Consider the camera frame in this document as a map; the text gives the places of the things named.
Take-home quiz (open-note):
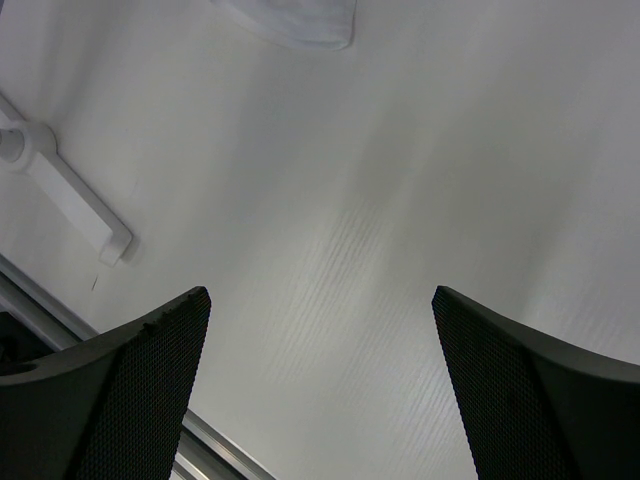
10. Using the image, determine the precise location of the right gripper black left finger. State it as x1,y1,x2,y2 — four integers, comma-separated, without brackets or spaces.
1,286,211,479

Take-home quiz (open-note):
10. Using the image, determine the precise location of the metal clothes rack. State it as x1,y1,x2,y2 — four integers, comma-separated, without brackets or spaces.
1,99,133,267

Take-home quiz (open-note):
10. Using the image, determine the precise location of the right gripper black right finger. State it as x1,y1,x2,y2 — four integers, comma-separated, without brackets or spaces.
432,286,639,479

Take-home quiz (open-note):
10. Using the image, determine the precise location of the white t shirt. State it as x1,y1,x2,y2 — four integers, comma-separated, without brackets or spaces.
214,0,357,51

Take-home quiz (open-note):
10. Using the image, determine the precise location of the aluminium mounting rail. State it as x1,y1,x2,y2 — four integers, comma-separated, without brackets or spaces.
1,261,267,479

